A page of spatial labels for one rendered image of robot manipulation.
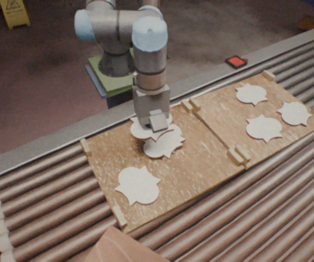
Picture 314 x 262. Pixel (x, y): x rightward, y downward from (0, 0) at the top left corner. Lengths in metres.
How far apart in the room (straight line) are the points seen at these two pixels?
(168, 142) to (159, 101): 0.20
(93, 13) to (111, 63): 0.53
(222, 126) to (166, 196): 0.34
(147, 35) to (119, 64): 0.64
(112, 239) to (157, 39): 0.43
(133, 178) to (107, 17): 0.44
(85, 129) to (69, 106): 1.56
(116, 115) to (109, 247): 0.54
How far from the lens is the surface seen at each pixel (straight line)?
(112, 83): 1.15
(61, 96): 2.65
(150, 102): 0.66
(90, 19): 0.67
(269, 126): 0.97
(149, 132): 0.73
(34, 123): 2.47
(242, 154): 0.83
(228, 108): 1.00
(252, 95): 1.08
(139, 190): 0.74
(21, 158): 0.95
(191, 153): 0.83
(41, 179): 0.87
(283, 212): 0.82
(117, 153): 0.83
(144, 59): 0.58
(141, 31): 0.56
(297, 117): 1.05
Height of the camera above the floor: 1.59
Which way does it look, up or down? 48 degrees down
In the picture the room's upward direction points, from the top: straight up
